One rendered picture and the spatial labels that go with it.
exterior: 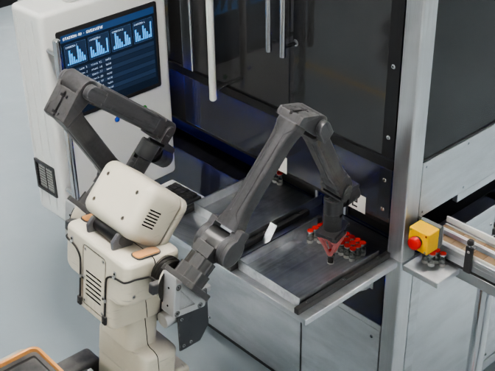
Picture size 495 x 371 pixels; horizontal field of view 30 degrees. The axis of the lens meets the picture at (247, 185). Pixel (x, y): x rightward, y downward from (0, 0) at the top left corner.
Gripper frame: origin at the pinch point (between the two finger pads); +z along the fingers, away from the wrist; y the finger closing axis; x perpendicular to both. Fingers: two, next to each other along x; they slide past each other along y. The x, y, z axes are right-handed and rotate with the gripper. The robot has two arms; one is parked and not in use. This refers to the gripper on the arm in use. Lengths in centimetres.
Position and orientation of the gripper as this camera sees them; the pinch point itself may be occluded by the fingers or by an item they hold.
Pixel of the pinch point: (331, 252)
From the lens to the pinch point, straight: 280.2
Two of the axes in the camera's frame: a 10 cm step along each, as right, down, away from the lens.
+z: 0.2, 8.5, 5.3
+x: -8.4, -2.7, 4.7
